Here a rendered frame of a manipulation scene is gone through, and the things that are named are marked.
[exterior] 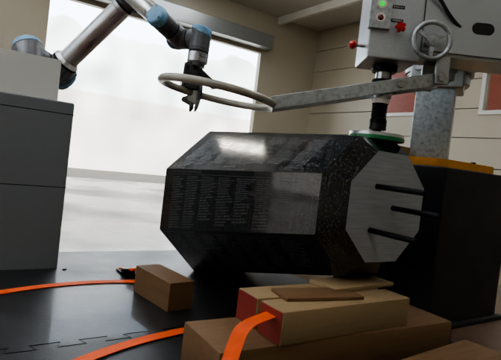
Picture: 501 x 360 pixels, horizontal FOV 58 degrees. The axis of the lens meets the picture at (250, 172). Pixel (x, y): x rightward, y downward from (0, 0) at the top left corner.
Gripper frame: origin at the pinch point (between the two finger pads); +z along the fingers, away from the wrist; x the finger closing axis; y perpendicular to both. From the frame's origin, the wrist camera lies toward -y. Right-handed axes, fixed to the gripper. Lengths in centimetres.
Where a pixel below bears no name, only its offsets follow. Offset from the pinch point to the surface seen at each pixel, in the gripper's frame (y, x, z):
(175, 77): 22.2, 33.4, -6.1
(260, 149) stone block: -27.3, 16.9, 13.1
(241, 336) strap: 12, 88, 67
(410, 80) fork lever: -60, 66, -21
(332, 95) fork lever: -35, 51, -11
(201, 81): 15.5, 41.9, -5.3
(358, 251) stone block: -42, 72, 45
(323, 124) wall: -587, -658, -105
